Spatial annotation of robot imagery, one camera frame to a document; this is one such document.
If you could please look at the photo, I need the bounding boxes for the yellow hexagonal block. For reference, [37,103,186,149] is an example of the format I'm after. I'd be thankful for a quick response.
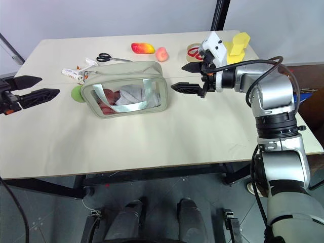
[229,32,252,56]

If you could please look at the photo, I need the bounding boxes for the red handled scissors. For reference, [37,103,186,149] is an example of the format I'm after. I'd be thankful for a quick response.
[187,47,205,61]

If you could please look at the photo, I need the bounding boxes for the black upright pole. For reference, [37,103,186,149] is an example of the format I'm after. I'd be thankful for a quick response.
[210,0,231,32]

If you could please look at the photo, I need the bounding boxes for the red yellow toy mango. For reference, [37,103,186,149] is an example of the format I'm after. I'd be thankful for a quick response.
[131,42,155,55]

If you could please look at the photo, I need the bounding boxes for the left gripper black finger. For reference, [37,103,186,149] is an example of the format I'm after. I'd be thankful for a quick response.
[18,88,61,110]
[11,75,43,91]

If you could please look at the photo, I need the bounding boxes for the green ball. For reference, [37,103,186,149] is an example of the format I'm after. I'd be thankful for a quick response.
[70,85,86,103]

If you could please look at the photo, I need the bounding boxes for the blue flat item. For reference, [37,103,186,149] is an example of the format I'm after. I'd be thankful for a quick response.
[299,89,320,102]

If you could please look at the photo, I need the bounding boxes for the clear beige toiletry bag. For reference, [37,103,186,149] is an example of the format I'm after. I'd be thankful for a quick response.
[80,61,168,119]

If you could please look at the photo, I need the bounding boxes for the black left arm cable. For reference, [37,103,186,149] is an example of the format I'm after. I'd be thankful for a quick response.
[0,176,30,243]

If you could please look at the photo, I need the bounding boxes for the tan round tape roll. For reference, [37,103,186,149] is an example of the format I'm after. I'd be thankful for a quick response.
[186,43,204,62]

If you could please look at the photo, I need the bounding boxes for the black handled scissors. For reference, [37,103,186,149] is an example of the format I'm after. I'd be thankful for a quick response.
[96,52,133,63]

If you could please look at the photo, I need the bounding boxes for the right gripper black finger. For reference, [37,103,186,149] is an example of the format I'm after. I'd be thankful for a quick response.
[181,62,203,74]
[171,82,204,96]

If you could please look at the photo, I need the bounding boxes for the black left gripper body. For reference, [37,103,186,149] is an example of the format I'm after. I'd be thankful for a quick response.
[0,77,22,116]

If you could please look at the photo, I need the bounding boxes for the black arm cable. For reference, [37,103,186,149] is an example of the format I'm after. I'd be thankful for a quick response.
[202,56,301,243]
[0,176,30,243]

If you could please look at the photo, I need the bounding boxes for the white round caster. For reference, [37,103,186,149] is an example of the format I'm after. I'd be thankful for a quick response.
[246,180,261,196]

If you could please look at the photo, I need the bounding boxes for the black table frame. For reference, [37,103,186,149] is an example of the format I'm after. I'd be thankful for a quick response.
[0,161,254,200]

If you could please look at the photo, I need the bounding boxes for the red cloth garment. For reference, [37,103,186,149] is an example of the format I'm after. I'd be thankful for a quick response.
[97,88,120,115]

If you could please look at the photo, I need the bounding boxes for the grey slanted metal bar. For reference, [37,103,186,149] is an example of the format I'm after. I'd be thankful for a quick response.
[0,32,26,67]

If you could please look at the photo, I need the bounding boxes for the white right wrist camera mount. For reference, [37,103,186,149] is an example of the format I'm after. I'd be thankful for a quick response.
[201,31,228,69]

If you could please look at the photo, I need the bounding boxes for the pink toy peach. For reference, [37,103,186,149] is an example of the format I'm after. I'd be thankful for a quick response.
[155,47,170,62]

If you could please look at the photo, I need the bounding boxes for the yellow flat plastic piece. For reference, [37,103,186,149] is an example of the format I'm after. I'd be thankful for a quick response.
[222,40,247,63]

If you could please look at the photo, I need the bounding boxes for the white cloth garment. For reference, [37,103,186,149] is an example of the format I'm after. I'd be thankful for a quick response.
[115,85,161,107]

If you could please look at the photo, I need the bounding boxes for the dark rounded shape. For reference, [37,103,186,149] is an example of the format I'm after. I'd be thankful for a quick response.
[176,198,206,243]
[104,196,148,243]

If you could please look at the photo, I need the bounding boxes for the black stand bracket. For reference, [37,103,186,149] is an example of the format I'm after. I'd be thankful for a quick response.
[221,208,242,243]
[80,208,102,243]

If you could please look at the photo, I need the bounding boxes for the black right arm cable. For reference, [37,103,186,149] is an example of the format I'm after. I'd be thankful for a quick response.
[202,56,301,243]

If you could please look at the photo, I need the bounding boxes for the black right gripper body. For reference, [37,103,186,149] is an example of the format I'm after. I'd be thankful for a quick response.
[198,49,218,99]

